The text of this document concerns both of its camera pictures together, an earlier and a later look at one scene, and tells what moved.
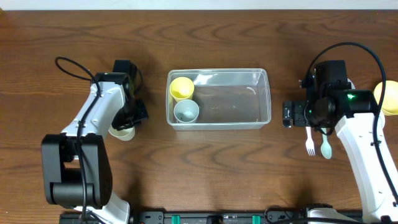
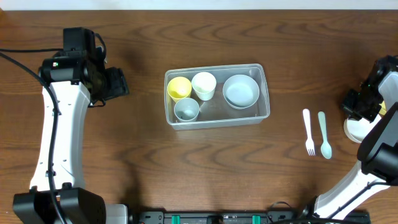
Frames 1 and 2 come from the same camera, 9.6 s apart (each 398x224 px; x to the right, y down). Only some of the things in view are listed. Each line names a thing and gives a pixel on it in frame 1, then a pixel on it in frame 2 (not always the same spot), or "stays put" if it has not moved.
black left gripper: [134, 115] to [117, 82]
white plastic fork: [310, 144] stays put
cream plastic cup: [126, 134] to [204, 84]
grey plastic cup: [186, 111] stays put
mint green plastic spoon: [326, 147] stays put
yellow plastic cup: [181, 88] stays put
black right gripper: [294, 114] to [356, 104]
